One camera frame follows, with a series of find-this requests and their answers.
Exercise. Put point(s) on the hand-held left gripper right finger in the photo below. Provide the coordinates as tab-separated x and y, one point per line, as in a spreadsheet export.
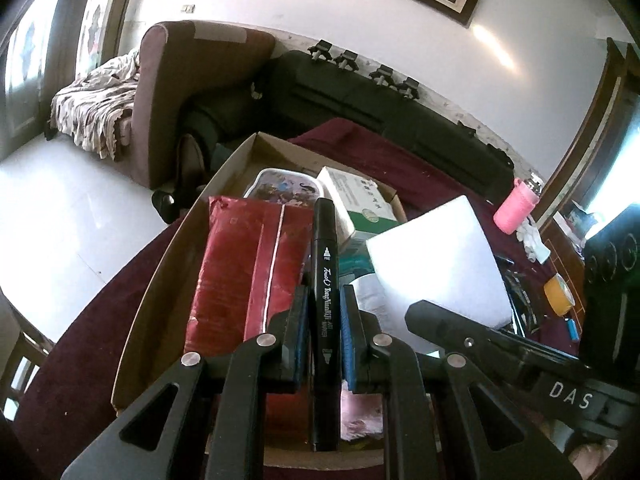
350	332

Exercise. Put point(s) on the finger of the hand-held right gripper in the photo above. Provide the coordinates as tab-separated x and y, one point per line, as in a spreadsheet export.
460	332

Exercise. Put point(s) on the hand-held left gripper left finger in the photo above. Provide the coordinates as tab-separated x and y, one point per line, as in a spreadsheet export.
300	322

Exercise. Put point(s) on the black marker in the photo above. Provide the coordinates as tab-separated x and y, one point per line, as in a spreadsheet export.
325	260

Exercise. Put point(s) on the white foam block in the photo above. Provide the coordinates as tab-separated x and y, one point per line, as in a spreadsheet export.
440	260

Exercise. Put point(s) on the pink printed packet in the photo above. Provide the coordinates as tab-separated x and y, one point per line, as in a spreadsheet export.
360	417

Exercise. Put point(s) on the red packet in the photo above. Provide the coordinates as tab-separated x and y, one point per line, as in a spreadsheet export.
230	270

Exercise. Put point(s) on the printed lid lunch box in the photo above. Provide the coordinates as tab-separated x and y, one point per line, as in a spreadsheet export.
285	190

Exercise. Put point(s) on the cardboard box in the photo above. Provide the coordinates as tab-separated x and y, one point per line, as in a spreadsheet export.
165	310

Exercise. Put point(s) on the person's right hand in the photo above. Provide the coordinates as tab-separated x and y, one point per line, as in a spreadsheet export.
595	460

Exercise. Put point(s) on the small blue object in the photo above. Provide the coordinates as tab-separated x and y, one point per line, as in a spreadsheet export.
572	331

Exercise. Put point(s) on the yellow tape roll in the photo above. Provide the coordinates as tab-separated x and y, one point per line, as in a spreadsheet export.
559	295

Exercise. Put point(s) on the black metal tool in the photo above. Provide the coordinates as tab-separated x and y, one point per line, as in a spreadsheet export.
522	290

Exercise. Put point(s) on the crumpled white tissue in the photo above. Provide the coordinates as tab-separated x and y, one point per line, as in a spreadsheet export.
534	242

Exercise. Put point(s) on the white and green carton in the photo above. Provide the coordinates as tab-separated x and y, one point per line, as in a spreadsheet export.
360	200

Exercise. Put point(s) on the pink water bottle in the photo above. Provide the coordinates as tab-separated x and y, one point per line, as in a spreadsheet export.
515	205

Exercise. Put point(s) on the black swivel chair base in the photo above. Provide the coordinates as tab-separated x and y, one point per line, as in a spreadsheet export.
167	202

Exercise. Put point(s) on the maroon tablecloth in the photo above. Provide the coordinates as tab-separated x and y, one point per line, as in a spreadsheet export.
75	370

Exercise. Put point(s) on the black sofa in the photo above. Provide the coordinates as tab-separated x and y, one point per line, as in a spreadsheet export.
350	95

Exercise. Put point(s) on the black clamp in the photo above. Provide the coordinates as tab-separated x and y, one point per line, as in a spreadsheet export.
408	89
384	76
346	59
320	51

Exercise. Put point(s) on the brown sofa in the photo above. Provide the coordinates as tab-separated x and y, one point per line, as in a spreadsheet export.
165	85

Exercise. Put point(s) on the wooden chair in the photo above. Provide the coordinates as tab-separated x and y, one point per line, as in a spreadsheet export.
25	355

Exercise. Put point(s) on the patterned blanket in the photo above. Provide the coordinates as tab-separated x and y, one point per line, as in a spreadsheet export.
95	105

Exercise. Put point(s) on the glass balcony door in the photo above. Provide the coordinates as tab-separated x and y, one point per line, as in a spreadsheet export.
25	60

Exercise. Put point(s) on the wooden door frame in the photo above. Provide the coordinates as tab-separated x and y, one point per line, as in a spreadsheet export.
600	125

